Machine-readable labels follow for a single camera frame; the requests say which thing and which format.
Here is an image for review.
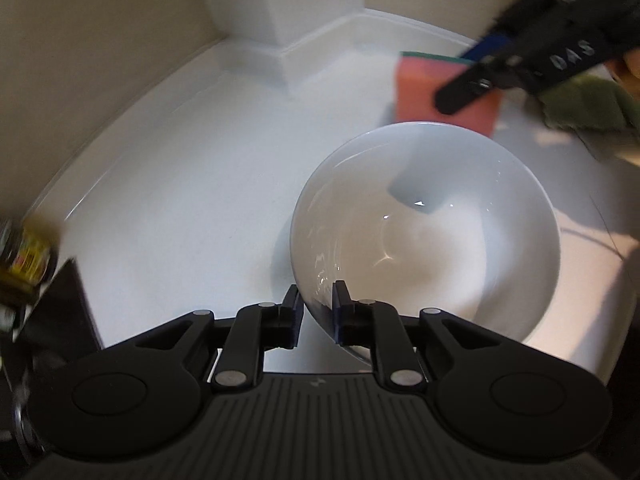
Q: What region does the pink sponge with green scourer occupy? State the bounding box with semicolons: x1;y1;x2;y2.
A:
393;51;502;137

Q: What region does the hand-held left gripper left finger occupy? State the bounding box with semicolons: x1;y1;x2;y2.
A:
134;284;305;394

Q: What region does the glass jar with yellow label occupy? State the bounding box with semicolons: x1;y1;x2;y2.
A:
0;217;59;307

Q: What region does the white ceramic bowl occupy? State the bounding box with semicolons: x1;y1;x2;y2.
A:
289;121;561;367

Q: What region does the green cleaning cloth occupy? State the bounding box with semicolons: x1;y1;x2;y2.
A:
537;74;640;133

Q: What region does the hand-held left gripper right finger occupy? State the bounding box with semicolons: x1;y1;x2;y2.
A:
332;280;502;392

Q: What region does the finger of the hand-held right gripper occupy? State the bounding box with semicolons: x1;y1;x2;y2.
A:
434;57;531;116
461;32;516;63

